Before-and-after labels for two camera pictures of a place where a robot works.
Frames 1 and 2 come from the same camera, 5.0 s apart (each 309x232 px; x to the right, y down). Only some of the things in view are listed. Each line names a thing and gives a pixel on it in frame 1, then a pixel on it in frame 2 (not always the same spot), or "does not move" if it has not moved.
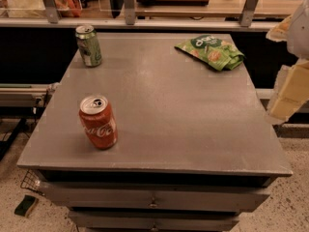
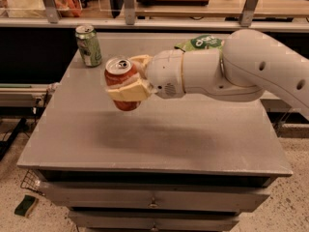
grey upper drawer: [160, 195] does not move
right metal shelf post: [251, 5] does not move
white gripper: [299, 33] -> [164, 72]
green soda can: [89, 44] does not move
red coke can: [98, 122] -> [116, 70]
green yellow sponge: [26, 206] does not move
